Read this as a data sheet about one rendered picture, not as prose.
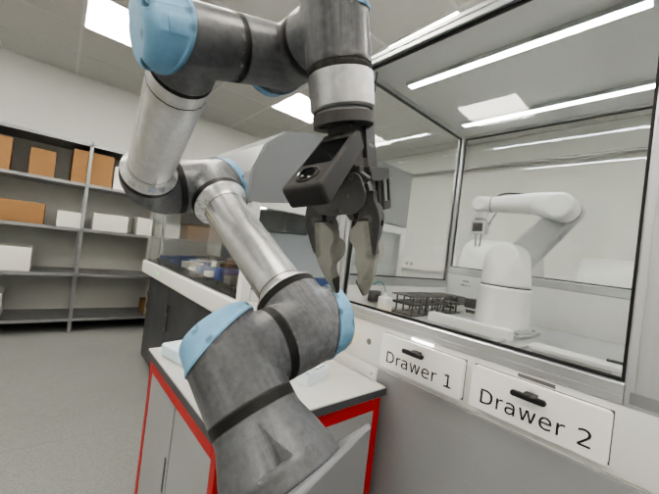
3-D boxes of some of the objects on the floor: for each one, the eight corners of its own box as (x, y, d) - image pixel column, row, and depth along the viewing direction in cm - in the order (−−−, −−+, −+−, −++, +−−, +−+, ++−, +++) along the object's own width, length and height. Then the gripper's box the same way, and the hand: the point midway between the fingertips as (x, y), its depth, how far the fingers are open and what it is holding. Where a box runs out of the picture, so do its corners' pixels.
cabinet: (629, 947, 59) (679, 507, 60) (297, 531, 136) (321, 341, 137) (663, 610, 122) (687, 397, 123) (424, 456, 199) (439, 326, 200)
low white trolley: (172, 792, 69) (217, 437, 70) (122, 560, 116) (148, 348, 117) (359, 615, 108) (386, 386, 108) (264, 493, 154) (283, 334, 155)
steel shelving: (-127, 343, 259) (-93, 95, 261) (-103, 327, 297) (-75, 111, 298) (272, 321, 492) (287, 190, 494) (256, 314, 530) (272, 192, 531)
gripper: (402, 114, 40) (409, 282, 43) (325, 129, 45) (336, 277, 49) (374, 99, 32) (385, 304, 36) (286, 121, 38) (304, 295, 41)
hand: (346, 284), depth 40 cm, fingers open, 3 cm apart
